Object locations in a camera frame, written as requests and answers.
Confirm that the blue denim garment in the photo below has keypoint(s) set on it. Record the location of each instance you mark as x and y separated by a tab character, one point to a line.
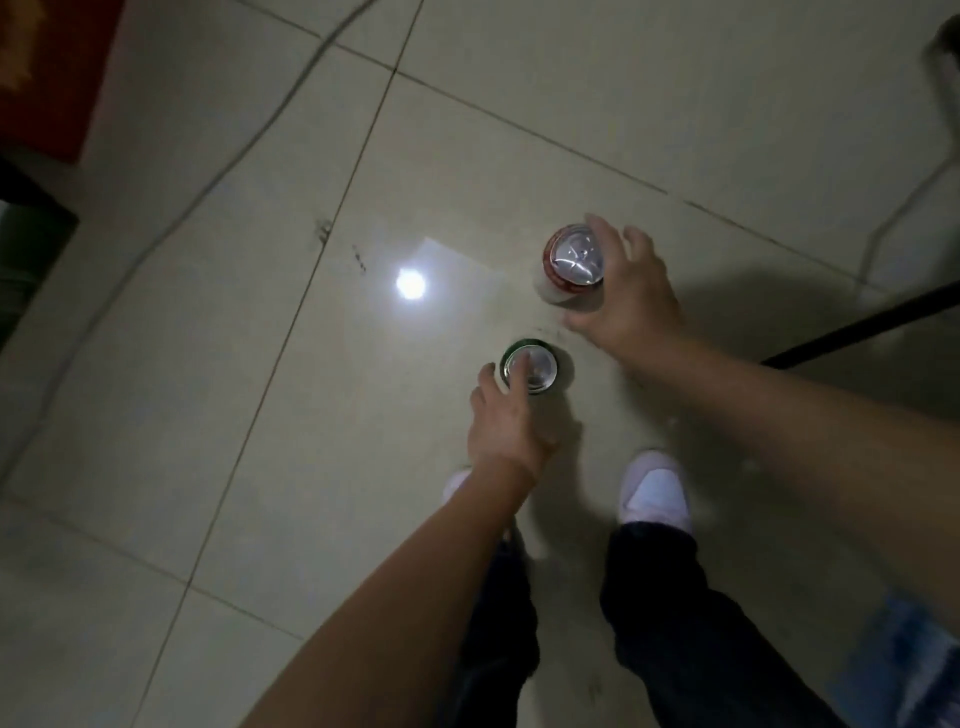
904	667

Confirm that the red mat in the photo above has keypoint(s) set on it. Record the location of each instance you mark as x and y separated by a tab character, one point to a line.
52	71

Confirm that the black pole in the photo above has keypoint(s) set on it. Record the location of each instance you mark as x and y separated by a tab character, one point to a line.
862	324

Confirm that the person's right thumb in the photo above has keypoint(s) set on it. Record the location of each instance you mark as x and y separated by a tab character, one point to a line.
583	322

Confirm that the white left shoe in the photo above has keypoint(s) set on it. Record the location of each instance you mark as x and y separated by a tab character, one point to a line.
455	485

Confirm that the person's right hand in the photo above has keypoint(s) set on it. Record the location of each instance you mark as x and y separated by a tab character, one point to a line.
634	300

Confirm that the black trousers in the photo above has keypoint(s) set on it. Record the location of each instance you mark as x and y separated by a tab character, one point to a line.
697	637

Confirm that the green drink can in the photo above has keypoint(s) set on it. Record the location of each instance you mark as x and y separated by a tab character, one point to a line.
531	366

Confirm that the dark cabinet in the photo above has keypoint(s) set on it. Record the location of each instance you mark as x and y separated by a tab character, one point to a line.
26	251

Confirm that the person's left thumb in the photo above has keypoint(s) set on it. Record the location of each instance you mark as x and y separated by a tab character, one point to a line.
551	424

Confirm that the red and white drink can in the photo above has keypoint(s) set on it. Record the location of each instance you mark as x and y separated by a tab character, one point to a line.
574	262

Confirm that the person's left forearm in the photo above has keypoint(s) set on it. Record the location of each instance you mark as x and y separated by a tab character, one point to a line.
397	615

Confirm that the person's left hand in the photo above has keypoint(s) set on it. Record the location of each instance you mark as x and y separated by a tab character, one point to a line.
506	439

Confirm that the white right shoe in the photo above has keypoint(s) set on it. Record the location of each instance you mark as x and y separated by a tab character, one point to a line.
654	491

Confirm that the white shoe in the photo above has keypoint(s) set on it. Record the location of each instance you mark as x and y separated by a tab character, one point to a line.
455	485
654	491

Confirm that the person's right middle finger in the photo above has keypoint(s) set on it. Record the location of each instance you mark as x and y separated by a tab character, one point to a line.
642	241

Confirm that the person's right forearm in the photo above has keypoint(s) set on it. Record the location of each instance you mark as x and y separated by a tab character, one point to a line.
810	442

